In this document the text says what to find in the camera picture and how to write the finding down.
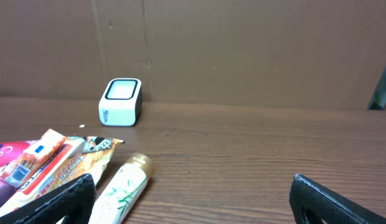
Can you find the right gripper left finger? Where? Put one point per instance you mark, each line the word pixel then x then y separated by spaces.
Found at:
pixel 69 203

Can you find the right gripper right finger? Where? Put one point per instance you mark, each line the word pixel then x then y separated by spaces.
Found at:
pixel 312 202

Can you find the white cosmetic tube gold cap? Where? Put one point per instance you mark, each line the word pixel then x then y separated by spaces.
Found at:
pixel 123 190

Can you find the yellow snack bag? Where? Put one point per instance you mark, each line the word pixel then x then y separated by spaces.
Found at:
pixel 75 157

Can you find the orange small snack packet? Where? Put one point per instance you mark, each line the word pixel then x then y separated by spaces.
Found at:
pixel 33 158

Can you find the red purple Carefree pack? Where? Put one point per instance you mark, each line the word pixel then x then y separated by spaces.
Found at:
pixel 9 151

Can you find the white barcode scanner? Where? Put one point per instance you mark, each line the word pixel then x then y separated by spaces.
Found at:
pixel 121 103

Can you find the teal metal post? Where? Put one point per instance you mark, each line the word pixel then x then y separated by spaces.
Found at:
pixel 378 100

